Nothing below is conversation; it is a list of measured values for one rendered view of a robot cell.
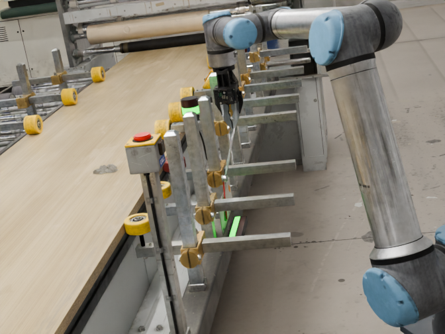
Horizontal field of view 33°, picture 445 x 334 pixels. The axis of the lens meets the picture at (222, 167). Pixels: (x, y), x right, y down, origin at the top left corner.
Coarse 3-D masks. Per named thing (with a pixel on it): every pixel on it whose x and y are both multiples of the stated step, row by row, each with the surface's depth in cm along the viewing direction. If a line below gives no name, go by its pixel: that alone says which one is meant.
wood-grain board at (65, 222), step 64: (128, 64) 443; (192, 64) 414; (64, 128) 320; (128, 128) 304; (0, 192) 250; (64, 192) 240; (128, 192) 231; (0, 256) 198; (64, 256) 192; (0, 320) 164; (64, 320) 161
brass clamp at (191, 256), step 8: (200, 232) 211; (200, 240) 206; (184, 248) 202; (192, 248) 202; (200, 248) 204; (184, 256) 200; (192, 256) 200; (200, 256) 201; (184, 264) 201; (192, 264) 201
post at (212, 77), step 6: (210, 78) 263; (216, 78) 263; (210, 84) 264; (216, 84) 263; (216, 108) 266; (216, 114) 267; (216, 120) 268; (222, 120) 267; (222, 138) 270; (228, 138) 272; (222, 144) 271; (228, 144) 270; (222, 150) 271; (228, 150) 271; (222, 156) 272; (234, 180) 276
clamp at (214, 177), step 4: (224, 160) 256; (224, 164) 254; (220, 168) 249; (208, 172) 247; (212, 172) 246; (216, 172) 246; (220, 172) 247; (208, 176) 246; (212, 176) 245; (216, 176) 245; (220, 176) 245; (208, 180) 246; (212, 180) 246; (216, 180) 246; (220, 180) 245; (208, 184) 247; (212, 184) 246; (216, 184) 246; (220, 184) 246
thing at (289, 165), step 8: (280, 160) 251; (288, 160) 249; (208, 168) 254; (224, 168) 251; (232, 168) 251; (240, 168) 251; (248, 168) 250; (256, 168) 250; (264, 168) 249; (272, 168) 249; (280, 168) 249; (288, 168) 248; (168, 176) 255; (192, 176) 254
